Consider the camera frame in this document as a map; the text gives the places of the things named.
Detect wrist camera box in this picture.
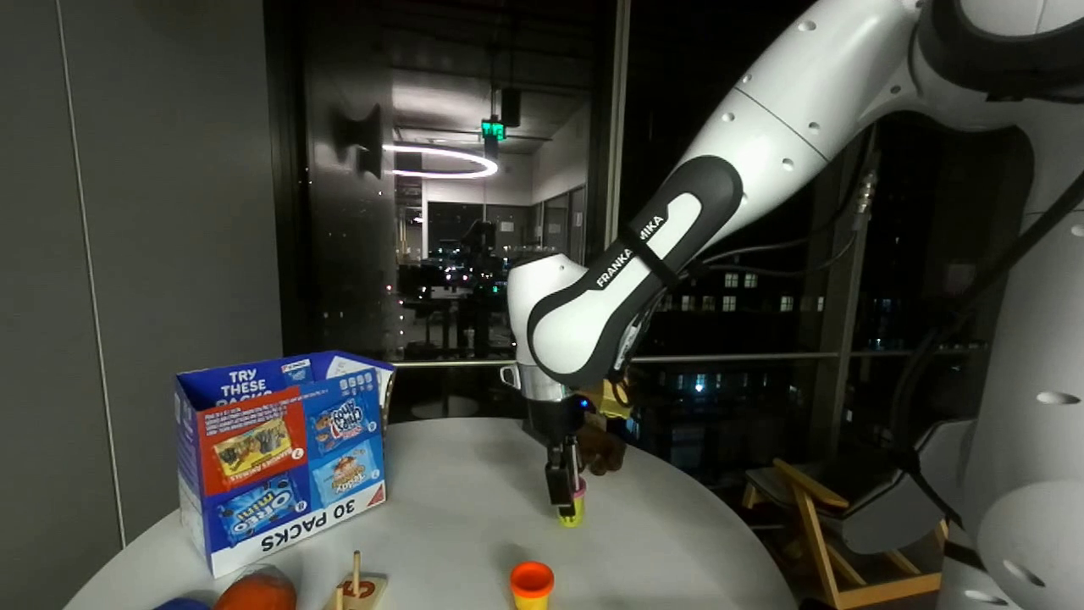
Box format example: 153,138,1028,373
494,358,535,397

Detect wooden peg board toy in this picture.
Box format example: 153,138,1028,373
320,547,394,610

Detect wooden folding chair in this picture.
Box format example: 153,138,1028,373
735,453,948,610

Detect blue snack pack carton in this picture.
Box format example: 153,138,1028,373
171,347,399,584

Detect orange ball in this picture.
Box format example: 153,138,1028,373
212,567,306,610

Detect ceiling ring light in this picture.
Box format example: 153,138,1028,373
378,138,505,187

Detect brown crumpled plush toy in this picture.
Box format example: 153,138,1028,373
573,375,636,482

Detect round white table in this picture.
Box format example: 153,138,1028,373
61,413,799,610

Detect yellow container orange lid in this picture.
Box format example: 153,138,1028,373
505,555,558,610

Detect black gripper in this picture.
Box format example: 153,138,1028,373
520,393,593,527

